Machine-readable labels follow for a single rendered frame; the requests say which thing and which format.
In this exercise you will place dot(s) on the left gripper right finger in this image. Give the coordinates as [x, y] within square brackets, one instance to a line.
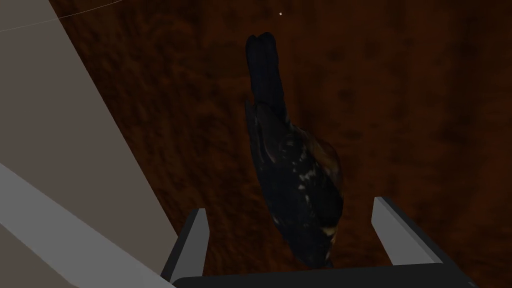
[404, 236]

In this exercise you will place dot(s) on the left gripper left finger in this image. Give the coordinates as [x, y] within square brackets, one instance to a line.
[191, 248]

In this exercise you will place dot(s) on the dark bird figurine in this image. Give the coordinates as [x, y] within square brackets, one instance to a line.
[296, 172]

